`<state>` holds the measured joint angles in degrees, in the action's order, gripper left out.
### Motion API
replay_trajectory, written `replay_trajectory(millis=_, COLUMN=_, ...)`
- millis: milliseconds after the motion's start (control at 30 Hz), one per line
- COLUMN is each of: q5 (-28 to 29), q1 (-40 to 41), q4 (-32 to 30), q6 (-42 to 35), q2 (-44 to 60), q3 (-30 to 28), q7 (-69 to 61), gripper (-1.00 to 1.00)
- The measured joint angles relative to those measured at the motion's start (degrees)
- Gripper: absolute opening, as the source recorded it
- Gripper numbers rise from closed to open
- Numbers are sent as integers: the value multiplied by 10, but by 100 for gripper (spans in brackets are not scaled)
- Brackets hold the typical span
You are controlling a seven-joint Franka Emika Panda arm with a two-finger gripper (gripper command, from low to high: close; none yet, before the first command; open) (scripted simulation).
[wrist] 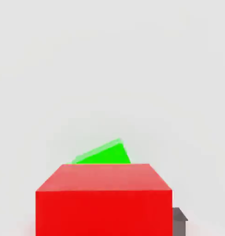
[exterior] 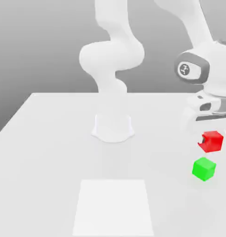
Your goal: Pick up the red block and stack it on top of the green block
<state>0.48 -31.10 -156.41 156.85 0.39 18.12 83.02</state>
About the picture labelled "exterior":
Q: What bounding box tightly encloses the small red cube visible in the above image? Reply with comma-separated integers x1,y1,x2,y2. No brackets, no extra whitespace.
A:
197,131,224,154

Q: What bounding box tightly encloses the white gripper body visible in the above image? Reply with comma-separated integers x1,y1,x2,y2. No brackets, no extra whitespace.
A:
181,109,226,133

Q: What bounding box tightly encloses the small green cube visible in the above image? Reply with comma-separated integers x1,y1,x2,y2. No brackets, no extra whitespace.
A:
191,157,217,182

